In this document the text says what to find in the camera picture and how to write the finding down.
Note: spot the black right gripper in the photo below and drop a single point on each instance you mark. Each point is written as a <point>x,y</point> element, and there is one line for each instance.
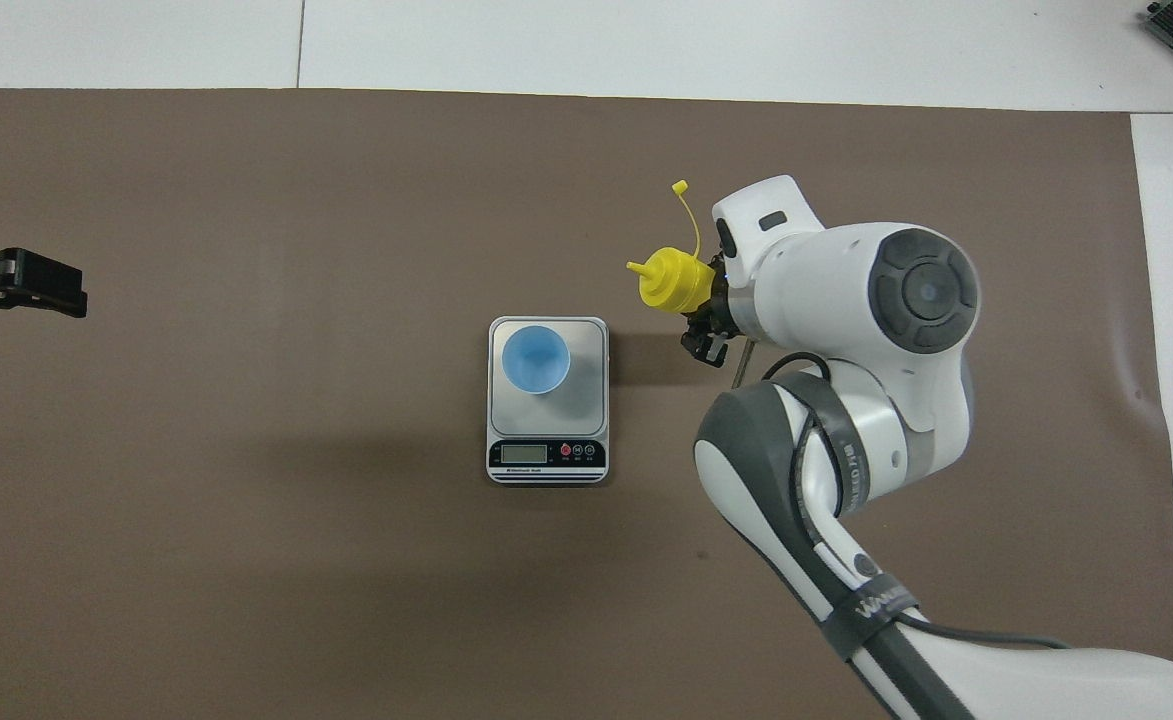
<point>721,310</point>

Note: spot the yellow squeeze bottle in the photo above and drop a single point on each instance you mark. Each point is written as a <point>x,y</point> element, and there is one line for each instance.
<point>676,282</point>

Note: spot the light blue plastic cup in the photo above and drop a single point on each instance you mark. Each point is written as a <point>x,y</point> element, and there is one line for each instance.
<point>536,360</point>

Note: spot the silver digital kitchen scale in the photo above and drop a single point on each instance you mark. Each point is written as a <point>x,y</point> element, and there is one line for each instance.
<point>548,425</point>

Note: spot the brown table mat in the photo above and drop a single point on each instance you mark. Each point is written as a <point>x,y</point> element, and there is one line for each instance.
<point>246,560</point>

